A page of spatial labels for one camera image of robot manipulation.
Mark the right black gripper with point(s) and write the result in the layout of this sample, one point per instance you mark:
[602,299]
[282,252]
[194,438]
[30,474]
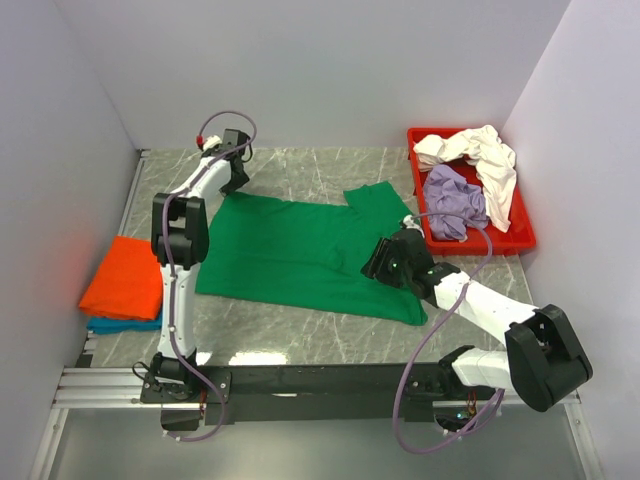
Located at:
[379,259]

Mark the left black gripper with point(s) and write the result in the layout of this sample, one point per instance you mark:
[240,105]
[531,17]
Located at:
[236,179]

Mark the green t shirt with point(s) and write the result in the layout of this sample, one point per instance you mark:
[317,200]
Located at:
[307,255]

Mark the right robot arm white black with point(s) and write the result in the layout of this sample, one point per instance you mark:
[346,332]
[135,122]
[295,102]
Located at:
[542,361]

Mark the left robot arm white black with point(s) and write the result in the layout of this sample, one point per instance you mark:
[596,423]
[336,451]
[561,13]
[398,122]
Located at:
[180,243]

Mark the lilac t shirt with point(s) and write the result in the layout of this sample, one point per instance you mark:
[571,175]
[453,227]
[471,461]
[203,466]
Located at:
[457,204]

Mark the folded orange t shirt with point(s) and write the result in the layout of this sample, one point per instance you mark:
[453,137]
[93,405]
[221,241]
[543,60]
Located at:
[127,284]

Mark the red plastic bin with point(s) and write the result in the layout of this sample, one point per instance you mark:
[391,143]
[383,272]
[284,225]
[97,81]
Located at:
[519,238]

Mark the white t shirt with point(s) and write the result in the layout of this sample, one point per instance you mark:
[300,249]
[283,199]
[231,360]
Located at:
[493,160]

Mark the folded teal t shirt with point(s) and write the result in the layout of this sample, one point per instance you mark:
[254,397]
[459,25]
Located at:
[107,326]

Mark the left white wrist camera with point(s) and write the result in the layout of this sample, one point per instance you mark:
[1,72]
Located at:
[205,143]

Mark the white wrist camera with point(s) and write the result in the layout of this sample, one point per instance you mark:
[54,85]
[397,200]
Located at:
[205,143]
[409,222]

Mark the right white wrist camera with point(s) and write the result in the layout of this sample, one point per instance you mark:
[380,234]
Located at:
[409,222]

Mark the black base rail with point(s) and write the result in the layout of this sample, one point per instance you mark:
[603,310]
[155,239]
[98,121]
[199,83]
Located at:
[272,393]

